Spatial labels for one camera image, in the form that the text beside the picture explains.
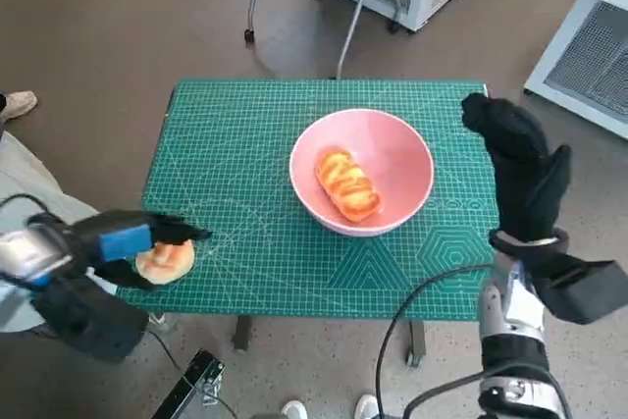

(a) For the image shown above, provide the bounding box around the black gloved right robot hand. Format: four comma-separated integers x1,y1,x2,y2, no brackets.
460,91,573,246

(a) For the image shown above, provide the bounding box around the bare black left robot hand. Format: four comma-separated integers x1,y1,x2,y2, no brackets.
63,210,213,292

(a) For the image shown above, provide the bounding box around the round toy bread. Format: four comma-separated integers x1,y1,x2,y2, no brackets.
135,240,196,286

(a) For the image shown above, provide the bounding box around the pink bowl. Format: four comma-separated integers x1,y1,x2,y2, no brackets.
288,108,436,237

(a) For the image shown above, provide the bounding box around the long striped toy bread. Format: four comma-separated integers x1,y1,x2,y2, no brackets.
314,146,383,223

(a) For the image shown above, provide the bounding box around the large white mesh cabinet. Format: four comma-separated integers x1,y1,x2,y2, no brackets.
523,0,628,138

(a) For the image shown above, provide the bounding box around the green cutting mat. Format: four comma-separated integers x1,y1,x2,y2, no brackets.
113,78,497,323

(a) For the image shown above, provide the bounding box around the black metal stand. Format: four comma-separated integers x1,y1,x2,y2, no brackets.
151,348,227,419

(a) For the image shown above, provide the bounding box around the person's beige shoe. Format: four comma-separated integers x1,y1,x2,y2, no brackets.
0,89,38,122

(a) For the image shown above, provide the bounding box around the person's white shoe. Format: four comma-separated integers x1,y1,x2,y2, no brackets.
355,393,382,419
282,399,309,419

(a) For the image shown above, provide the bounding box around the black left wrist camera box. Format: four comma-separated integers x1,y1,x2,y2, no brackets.
31,276,148,359

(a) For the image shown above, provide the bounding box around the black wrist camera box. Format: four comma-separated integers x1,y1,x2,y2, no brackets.
527,246,620,326
31,276,148,359

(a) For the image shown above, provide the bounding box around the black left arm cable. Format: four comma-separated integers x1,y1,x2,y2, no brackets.
0,192,68,236

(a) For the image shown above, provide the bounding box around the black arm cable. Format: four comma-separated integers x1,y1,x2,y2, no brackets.
375,264,492,419
0,192,68,236

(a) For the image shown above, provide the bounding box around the thin black floor cable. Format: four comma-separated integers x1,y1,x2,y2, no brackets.
146,328,241,419

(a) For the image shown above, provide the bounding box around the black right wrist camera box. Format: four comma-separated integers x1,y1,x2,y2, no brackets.
527,246,620,326

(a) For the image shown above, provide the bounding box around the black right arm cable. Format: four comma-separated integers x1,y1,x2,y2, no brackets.
375,264,492,419

